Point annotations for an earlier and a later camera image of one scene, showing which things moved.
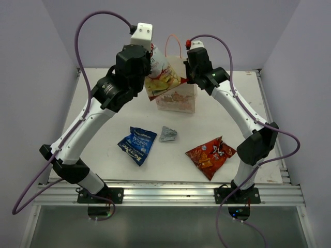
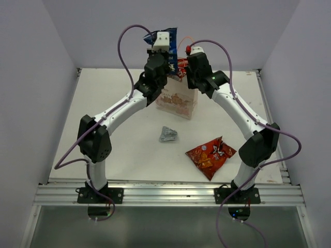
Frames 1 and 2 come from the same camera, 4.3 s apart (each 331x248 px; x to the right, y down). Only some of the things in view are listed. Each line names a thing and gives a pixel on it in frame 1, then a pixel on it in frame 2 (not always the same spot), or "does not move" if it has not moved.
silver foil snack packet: [167, 134] does not move
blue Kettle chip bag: [138, 144] to [172, 55]
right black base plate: [247, 196] does not move
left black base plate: [115, 194] does not move
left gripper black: [147, 57] to [165, 54]
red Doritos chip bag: [210, 156] does not move
